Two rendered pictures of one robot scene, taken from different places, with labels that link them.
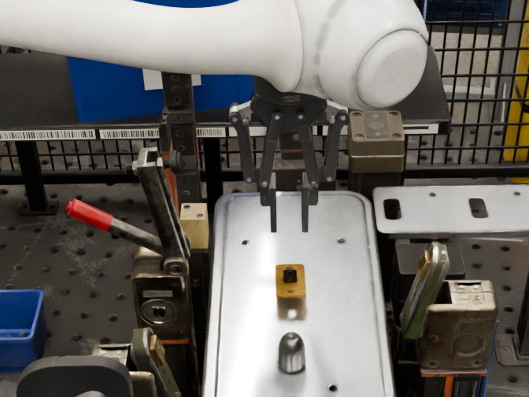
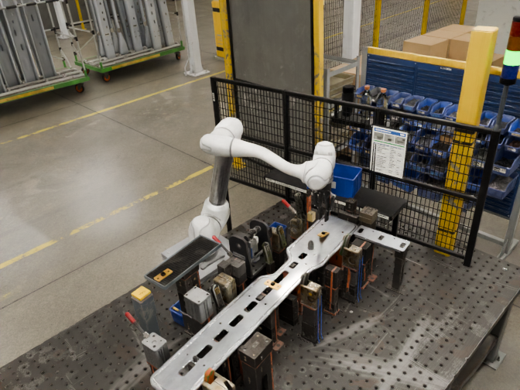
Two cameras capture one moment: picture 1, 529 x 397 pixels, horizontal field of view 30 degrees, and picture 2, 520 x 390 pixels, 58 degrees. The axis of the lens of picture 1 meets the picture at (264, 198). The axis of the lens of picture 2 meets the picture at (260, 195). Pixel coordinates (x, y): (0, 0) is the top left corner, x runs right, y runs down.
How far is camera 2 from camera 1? 1.51 m
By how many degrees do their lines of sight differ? 32
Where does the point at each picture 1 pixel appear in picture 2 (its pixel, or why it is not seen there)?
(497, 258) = (409, 266)
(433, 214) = (368, 234)
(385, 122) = (371, 210)
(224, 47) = (292, 171)
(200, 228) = (311, 217)
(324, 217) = (343, 226)
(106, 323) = not seen: hidden behind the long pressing
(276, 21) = (301, 169)
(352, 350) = (324, 251)
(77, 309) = not seen: hidden behind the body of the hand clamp
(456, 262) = (366, 246)
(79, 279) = not seen: hidden behind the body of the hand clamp
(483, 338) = (354, 260)
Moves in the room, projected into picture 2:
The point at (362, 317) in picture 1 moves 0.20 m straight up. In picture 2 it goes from (332, 246) to (333, 214)
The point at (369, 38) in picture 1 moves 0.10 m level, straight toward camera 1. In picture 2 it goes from (311, 176) to (296, 185)
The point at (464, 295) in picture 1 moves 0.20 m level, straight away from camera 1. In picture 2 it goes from (352, 248) to (378, 232)
